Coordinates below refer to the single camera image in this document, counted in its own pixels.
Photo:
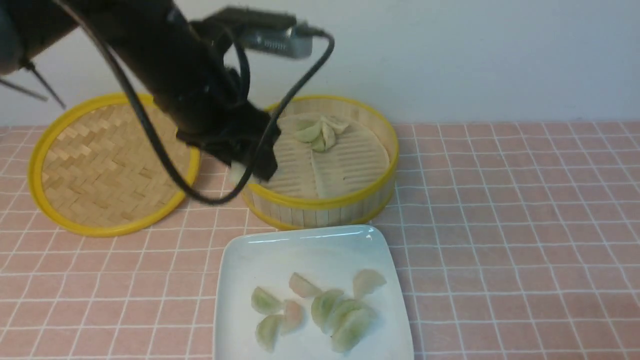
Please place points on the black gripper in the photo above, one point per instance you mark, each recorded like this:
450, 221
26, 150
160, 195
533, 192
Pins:
234, 136

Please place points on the pale green steamed dumpling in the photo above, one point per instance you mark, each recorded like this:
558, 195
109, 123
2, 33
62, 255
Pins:
236, 172

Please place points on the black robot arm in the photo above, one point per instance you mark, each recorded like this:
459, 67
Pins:
184, 72

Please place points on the white square plate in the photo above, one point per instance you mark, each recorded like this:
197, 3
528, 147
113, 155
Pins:
329, 258

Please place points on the pink white dumpling plate top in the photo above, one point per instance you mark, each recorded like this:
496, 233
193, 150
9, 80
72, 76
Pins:
303, 287

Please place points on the green dumpling plate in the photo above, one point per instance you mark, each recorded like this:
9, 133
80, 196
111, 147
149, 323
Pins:
351, 330
323, 305
265, 303
341, 309
267, 332

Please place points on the white dumpling plate right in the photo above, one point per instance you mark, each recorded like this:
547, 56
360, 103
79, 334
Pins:
366, 281

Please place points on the pink dumpling plate middle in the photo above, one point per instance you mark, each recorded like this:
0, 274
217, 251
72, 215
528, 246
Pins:
292, 317

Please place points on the green dumpling plate right centre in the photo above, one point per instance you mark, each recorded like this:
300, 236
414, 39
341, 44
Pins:
341, 309

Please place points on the green dumpling plate bottom left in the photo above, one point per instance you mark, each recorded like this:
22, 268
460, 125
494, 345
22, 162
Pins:
267, 332

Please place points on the green dumpling plate bottom right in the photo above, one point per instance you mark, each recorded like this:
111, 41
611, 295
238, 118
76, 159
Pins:
351, 330

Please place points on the green dumpling in steamer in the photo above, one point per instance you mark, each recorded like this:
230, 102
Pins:
307, 131

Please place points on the small pale dumpling in steamer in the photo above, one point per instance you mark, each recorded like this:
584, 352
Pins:
325, 139

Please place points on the yellow rimmed bamboo steamer basket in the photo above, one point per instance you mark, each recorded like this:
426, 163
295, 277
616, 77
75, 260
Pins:
349, 183

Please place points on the white dumpling in steamer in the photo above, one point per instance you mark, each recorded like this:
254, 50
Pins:
336, 124

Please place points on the yellow rimmed bamboo steamer lid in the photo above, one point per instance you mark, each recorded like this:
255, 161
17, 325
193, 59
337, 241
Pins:
93, 171

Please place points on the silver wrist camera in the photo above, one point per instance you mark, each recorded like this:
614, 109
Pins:
288, 44

